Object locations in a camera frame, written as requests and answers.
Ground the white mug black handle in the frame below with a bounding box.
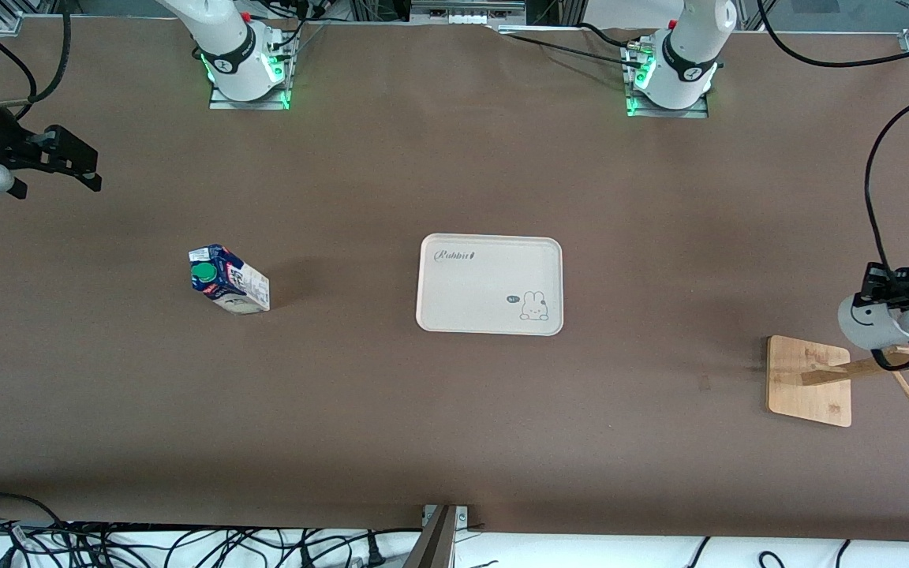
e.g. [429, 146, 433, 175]
[838, 293, 909, 372]

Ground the blue milk carton green cap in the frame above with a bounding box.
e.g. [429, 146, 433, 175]
[188, 244, 272, 316]

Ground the wooden cup rack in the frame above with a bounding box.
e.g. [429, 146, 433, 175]
[767, 339, 909, 428]

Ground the beige plastic rabbit tray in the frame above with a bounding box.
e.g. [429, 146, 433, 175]
[415, 234, 564, 338]

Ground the grey power strip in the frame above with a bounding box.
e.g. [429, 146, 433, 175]
[410, 0, 528, 26]

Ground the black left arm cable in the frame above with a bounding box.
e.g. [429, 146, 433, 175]
[757, 0, 909, 274]

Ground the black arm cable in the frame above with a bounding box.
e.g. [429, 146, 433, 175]
[0, 0, 73, 119]
[757, 0, 909, 274]

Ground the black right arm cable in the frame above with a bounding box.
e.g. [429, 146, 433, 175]
[0, 0, 73, 119]

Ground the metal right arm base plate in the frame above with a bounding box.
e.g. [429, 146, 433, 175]
[208, 28, 294, 110]

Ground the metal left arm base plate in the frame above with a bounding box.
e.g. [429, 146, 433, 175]
[623, 39, 711, 120]

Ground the black floor cable bundle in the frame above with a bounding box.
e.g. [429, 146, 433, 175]
[0, 492, 424, 568]

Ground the black cable across table edge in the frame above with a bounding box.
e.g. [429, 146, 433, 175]
[500, 22, 649, 70]

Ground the grey metal frame bracket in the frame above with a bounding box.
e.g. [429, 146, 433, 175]
[402, 503, 471, 568]

